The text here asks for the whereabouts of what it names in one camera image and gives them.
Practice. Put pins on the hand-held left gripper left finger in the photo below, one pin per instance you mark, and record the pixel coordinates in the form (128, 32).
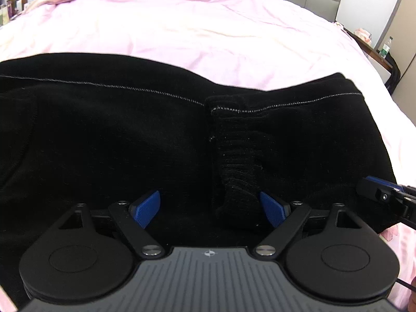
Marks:
(147, 208)

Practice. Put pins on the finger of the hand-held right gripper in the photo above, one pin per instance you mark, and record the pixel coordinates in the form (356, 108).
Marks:
(378, 192)

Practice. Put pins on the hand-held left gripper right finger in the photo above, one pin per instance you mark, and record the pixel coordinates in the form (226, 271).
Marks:
(272, 209)

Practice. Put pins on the black pants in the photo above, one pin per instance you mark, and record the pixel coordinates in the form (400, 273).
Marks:
(130, 136)

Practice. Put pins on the wooden bedside table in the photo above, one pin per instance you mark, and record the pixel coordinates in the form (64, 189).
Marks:
(377, 57)

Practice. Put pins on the clear plastic bottle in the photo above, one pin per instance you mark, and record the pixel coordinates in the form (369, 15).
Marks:
(386, 48)

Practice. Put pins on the pink tissue pack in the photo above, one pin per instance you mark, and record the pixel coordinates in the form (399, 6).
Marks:
(363, 35)

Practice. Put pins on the pink bed sheet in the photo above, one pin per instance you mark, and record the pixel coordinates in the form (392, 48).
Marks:
(208, 29)

